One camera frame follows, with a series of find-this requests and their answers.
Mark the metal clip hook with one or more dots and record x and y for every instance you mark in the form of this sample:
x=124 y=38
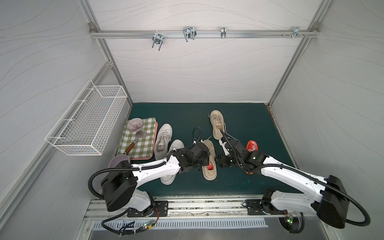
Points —
x=223 y=32

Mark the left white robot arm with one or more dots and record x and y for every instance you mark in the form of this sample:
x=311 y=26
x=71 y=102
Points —
x=118 y=186

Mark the metal u-bolt hook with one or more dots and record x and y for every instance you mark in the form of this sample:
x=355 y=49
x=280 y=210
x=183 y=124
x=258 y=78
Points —
x=158 y=39
x=189 y=33

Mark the metal U-bolt hook middle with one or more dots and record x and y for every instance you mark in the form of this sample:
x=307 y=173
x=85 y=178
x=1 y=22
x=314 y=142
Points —
x=189 y=33

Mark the red orange insole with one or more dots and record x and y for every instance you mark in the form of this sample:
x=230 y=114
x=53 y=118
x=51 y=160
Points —
x=252 y=147

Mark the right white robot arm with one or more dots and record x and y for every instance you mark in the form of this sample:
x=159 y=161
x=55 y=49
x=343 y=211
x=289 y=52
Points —
x=323 y=197

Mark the metal U-bolt hook left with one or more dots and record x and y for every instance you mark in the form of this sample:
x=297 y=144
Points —
x=158 y=39

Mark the white sneaker front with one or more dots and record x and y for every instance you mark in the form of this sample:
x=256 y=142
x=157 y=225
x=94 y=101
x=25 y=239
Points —
x=176 y=144

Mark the white sneaker rear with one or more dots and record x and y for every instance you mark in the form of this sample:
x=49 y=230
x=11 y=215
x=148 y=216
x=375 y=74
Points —
x=162 y=142

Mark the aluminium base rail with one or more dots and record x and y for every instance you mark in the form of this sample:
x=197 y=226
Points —
x=186 y=207

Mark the green checkered cloth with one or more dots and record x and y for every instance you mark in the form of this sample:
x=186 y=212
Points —
x=144 y=148

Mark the white slotted cable duct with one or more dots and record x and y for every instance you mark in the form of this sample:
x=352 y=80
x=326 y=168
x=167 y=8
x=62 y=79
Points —
x=176 y=224

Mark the purple saucepan wooden handle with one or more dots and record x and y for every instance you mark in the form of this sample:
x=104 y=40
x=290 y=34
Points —
x=124 y=157

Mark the beige lace sneaker with laces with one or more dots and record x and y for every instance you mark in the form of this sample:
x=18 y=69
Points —
x=218 y=124

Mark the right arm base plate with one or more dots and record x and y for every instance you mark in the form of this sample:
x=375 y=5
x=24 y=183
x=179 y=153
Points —
x=257 y=207

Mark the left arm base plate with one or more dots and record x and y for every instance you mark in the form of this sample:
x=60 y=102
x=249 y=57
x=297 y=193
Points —
x=158 y=208

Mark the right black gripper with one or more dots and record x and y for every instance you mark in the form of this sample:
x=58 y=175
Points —
x=229 y=143

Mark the metal bracket hook right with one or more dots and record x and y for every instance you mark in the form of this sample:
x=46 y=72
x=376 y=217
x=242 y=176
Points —
x=296 y=34

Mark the white wire basket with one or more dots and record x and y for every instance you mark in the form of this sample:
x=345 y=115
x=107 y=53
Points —
x=86 y=126

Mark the metal crossbar rail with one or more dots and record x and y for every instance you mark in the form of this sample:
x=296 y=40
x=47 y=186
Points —
x=201 y=34

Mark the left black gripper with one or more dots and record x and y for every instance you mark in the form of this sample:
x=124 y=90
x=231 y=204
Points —
x=205 y=162

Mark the white sneaker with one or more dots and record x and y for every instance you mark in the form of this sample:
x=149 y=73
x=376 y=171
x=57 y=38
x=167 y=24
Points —
x=176 y=144
x=162 y=142

